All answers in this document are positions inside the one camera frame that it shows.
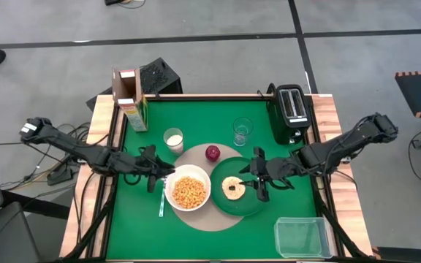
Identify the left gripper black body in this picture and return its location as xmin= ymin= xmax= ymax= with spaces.
xmin=124 ymin=149 xmax=157 ymax=178

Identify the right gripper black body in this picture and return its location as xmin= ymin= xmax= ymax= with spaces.
xmin=264 ymin=156 xmax=296 ymax=189

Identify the spoon with clear handle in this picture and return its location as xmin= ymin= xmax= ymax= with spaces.
xmin=158 ymin=176 xmax=167 ymax=218

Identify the bagel half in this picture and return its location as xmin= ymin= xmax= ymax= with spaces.
xmin=221 ymin=176 xmax=247 ymax=201

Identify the brown cardboard cereal box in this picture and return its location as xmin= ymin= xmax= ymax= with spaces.
xmin=111 ymin=66 xmax=149 ymax=133

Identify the red apple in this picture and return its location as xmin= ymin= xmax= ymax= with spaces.
xmin=205 ymin=145 xmax=221 ymax=163

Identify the white ceramic bowl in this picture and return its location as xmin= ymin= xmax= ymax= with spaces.
xmin=164 ymin=164 xmax=212 ymax=213

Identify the glass of milk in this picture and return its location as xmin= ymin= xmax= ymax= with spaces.
xmin=163 ymin=127 xmax=185 ymax=156

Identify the clear drinking glass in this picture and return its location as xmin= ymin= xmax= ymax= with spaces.
xmin=232 ymin=117 xmax=254 ymax=148

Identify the green plate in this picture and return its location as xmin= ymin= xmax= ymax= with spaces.
xmin=210 ymin=156 xmax=270 ymax=217

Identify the black two-slot toaster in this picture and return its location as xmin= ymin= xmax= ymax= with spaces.
xmin=268 ymin=84 xmax=312 ymax=145

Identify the round tan woven placemat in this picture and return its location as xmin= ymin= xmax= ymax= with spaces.
xmin=169 ymin=142 xmax=248 ymax=232

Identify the green table cover mat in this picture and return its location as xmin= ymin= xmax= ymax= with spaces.
xmin=106 ymin=100 xmax=319 ymax=261

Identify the clear plastic container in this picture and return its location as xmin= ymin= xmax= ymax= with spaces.
xmin=274 ymin=216 xmax=334 ymax=259

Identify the black table strut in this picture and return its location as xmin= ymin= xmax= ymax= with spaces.
xmin=64 ymin=175 xmax=120 ymax=261
xmin=314 ymin=197 xmax=365 ymax=259

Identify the black perforated box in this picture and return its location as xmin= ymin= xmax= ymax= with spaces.
xmin=86 ymin=57 xmax=183 ymax=113

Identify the dark gray chair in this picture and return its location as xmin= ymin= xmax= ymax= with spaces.
xmin=0 ymin=123 xmax=42 ymax=263

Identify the black toaster cable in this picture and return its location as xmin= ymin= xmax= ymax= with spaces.
xmin=257 ymin=83 xmax=278 ymax=102

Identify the wooden table with black frame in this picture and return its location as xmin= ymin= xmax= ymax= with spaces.
xmin=59 ymin=94 xmax=374 ymax=261

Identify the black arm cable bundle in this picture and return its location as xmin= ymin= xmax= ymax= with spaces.
xmin=27 ymin=122 xmax=94 ymax=183

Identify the black device with cable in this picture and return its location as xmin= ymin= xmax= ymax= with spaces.
xmin=104 ymin=0 xmax=146 ymax=9

